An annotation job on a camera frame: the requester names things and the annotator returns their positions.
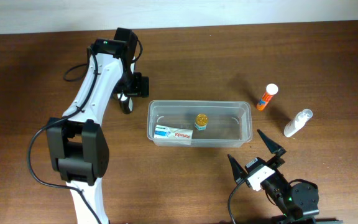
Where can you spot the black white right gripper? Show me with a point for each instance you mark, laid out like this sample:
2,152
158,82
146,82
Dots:
260,170

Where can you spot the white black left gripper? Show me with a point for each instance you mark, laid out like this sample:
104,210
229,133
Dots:
126,104

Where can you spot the white Panadol medicine box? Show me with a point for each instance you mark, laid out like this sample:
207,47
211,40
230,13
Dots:
175,135

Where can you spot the gold lid balm jar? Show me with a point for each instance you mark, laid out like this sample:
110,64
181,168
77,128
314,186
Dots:
201,122

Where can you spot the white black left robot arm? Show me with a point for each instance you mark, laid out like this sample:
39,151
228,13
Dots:
78,149

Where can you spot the clear plastic container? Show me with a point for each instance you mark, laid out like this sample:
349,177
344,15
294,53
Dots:
229,122

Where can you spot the dark brown syrup bottle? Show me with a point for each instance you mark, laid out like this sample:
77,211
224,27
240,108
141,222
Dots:
126,104

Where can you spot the white spray bottle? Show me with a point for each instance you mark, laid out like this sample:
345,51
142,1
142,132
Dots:
297,123

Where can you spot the orange tube white cap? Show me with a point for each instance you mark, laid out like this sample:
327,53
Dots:
270,90

